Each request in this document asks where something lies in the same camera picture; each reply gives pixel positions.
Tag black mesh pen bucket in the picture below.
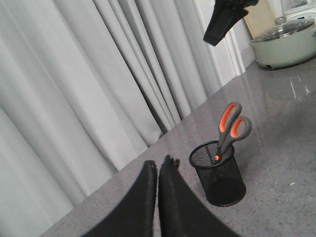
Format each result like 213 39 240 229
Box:
189 140 246 207

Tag glass pot lid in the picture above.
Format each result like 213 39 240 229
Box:
251 18 315 43

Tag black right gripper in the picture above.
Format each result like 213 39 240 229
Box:
203 0 258 46

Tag grey pleated curtain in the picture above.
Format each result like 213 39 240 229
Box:
0 0 220 237

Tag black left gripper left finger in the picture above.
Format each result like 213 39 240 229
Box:
85 160 157 237

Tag grey orange handled scissors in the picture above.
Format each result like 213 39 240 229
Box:
214 102 252 163

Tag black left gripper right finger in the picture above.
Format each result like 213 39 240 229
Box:
158 155 238 237

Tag pale green cooking pot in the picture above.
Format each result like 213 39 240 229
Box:
249 17 316 70

